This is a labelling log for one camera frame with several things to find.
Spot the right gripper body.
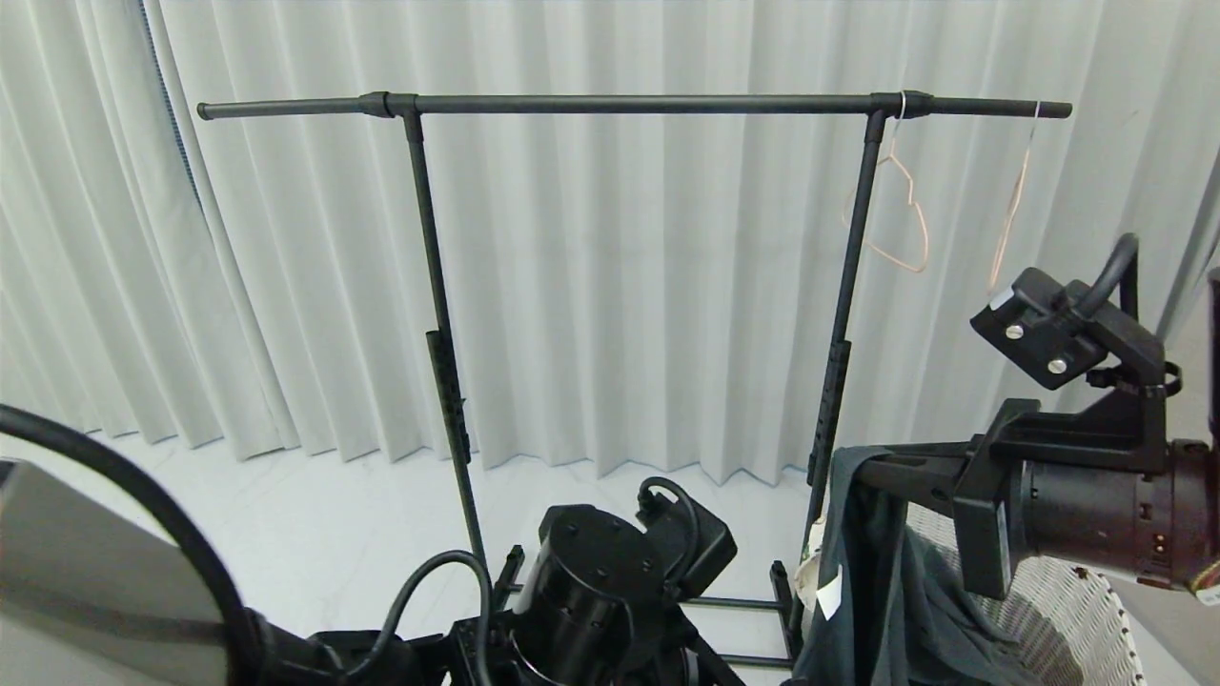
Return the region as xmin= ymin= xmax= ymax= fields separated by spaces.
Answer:
xmin=953 ymin=438 xmax=1183 ymax=601

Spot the dark grey garment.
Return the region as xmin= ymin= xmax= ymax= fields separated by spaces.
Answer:
xmin=782 ymin=446 xmax=1049 ymax=686

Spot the pink clothes hanger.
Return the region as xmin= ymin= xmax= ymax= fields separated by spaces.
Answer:
xmin=842 ymin=119 xmax=930 ymax=274
xmin=986 ymin=119 xmax=1040 ymax=292

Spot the white laundry basket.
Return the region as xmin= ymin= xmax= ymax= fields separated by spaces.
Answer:
xmin=905 ymin=505 xmax=1135 ymax=686

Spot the black clothes rack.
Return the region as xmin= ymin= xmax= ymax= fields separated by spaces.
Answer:
xmin=196 ymin=91 xmax=1073 ymax=668

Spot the beige partition panel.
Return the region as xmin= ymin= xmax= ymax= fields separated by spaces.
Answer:
xmin=1115 ymin=305 xmax=1220 ymax=686

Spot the white curtain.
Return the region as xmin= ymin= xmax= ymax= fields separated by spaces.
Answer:
xmin=0 ymin=0 xmax=1220 ymax=487

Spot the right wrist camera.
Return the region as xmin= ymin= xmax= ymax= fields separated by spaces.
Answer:
xmin=970 ymin=267 xmax=1183 ymax=477

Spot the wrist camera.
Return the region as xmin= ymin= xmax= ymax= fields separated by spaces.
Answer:
xmin=970 ymin=267 xmax=1183 ymax=477
xmin=637 ymin=486 xmax=739 ymax=601

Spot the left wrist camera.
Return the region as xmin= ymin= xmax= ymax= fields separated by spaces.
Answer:
xmin=637 ymin=486 xmax=739 ymax=601

